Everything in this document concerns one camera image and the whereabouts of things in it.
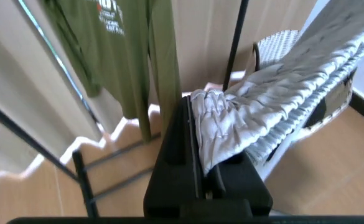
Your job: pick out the green printed shirt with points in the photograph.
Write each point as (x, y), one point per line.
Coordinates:
(122, 68)

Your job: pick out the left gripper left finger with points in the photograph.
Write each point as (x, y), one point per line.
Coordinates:
(172, 180)

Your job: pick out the beige curtain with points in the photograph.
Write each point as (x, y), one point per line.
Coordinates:
(20, 77)

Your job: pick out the white laundry basket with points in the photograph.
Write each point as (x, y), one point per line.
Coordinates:
(278, 46)

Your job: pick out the pale grey garment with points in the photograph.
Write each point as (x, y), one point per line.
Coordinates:
(262, 102)

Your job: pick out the black clothes rack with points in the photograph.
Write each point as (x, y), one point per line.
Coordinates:
(236, 40)

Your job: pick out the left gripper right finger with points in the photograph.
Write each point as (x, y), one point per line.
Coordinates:
(247, 186)

